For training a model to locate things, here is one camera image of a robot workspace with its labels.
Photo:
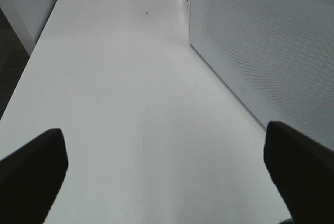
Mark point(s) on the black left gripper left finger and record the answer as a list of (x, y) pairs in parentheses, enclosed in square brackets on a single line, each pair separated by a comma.
[(31, 178)]

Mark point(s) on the white microwave door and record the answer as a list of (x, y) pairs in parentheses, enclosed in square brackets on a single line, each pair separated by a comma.
[(276, 56)]

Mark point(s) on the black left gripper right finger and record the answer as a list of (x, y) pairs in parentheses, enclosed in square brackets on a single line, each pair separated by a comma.
[(302, 171)]

